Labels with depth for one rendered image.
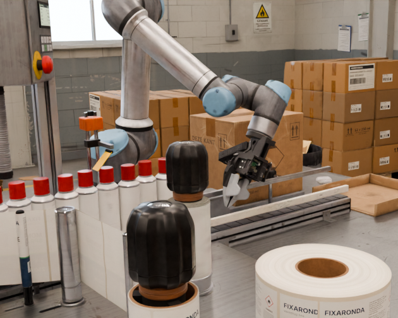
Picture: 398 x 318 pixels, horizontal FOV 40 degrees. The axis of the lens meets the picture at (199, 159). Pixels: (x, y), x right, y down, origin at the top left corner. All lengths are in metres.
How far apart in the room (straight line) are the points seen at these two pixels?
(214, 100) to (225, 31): 6.10
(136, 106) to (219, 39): 5.82
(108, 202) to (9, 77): 0.35
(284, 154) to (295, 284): 1.07
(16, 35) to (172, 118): 3.59
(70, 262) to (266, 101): 0.71
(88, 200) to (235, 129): 0.61
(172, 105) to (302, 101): 1.25
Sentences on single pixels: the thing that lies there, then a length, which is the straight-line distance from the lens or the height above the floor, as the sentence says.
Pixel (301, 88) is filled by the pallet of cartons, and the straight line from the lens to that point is 5.22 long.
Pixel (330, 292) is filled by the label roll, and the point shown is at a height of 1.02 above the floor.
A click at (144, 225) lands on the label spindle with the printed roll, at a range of 0.63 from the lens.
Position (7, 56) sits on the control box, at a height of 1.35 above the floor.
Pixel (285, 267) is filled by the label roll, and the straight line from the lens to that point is 0.87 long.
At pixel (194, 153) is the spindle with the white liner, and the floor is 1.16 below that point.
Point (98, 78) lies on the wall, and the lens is 6.82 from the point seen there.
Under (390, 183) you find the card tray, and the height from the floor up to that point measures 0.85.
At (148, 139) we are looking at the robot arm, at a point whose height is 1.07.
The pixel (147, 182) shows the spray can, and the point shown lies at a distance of 1.33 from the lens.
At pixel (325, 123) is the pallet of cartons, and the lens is 5.01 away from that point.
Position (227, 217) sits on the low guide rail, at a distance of 1.46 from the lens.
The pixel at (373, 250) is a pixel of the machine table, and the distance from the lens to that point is 1.50.
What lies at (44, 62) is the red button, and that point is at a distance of 1.20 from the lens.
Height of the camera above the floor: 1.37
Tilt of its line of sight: 12 degrees down
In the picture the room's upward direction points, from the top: 2 degrees counter-clockwise
